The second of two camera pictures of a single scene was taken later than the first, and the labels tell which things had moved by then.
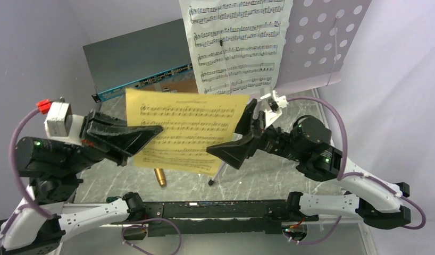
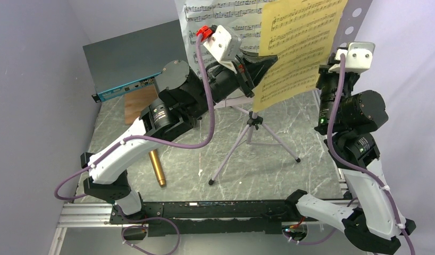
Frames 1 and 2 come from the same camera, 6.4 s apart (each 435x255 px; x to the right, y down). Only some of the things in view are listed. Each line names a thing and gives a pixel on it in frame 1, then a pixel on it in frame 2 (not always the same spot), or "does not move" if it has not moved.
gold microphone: (160, 176) does not move
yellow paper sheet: (192, 124) → (302, 33)
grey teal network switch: (137, 58) does not move
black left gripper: (113, 137) → (256, 65)
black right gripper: (234, 153) → (324, 73)
